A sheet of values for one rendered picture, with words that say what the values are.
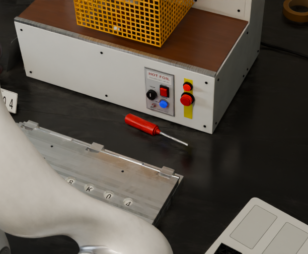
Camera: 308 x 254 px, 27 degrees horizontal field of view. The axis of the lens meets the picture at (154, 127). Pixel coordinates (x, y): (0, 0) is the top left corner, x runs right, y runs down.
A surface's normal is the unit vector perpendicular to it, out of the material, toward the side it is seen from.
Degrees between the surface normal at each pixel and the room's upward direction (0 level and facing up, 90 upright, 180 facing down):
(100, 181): 0
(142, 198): 0
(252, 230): 0
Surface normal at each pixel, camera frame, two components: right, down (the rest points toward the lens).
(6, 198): 0.10, 0.32
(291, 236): -0.04, -0.71
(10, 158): 0.56, -0.15
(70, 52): -0.43, 0.64
